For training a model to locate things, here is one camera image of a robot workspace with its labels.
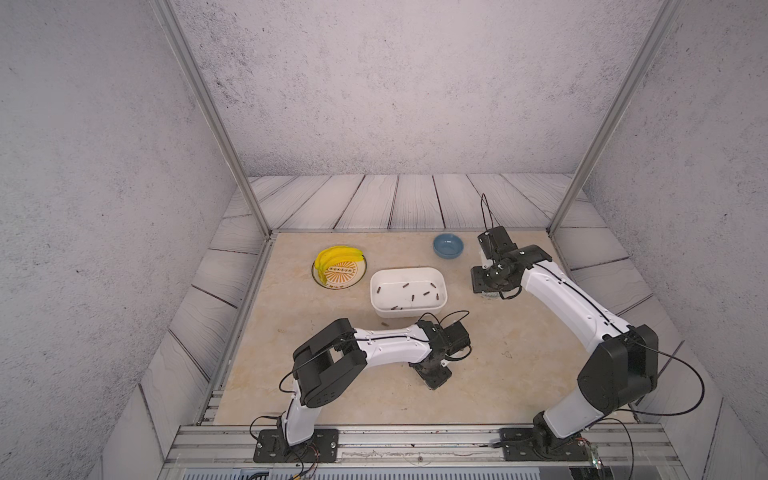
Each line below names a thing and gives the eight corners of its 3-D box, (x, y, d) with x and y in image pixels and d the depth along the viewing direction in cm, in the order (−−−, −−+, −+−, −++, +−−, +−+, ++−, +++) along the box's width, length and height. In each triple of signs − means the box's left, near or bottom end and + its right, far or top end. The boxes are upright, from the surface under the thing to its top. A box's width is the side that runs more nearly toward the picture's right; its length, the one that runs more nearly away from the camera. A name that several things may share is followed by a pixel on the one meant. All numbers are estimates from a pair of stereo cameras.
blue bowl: (434, 258, 114) (435, 251, 111) (432, 240, 120) (433, 233, 117) (463, 258, 114) (465, 251, 111) (459, 240, 120) (461, 233, 117)
